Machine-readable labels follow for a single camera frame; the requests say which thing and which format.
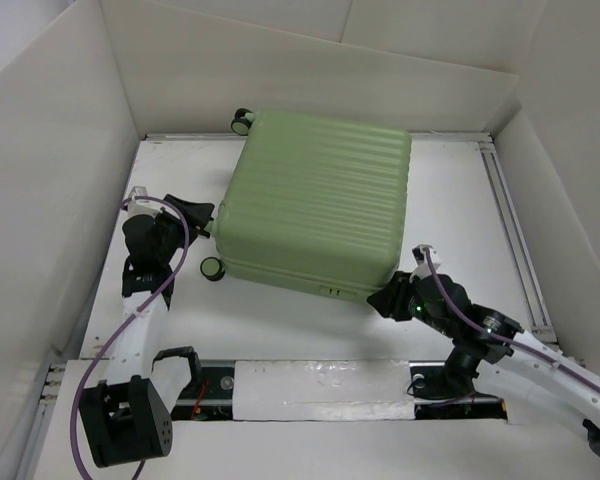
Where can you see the green hard-shell suitcase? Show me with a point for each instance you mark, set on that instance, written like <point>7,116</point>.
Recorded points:
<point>314,204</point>

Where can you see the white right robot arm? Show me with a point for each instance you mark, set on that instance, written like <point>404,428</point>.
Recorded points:
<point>492,355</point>

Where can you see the black metal base rail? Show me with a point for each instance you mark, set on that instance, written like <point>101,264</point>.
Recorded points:
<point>326,391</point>

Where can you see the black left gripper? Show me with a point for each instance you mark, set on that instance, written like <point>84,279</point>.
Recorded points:
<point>198,215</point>

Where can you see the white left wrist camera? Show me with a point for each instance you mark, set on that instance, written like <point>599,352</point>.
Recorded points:
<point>137,203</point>

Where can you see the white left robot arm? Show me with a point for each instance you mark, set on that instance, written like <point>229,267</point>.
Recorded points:
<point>126,416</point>

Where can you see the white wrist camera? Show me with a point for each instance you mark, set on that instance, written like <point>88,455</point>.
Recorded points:
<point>427,262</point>
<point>137,203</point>

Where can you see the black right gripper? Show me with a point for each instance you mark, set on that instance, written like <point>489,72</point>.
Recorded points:
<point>388,301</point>

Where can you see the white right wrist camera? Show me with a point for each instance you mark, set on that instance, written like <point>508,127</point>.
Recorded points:
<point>427,262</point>

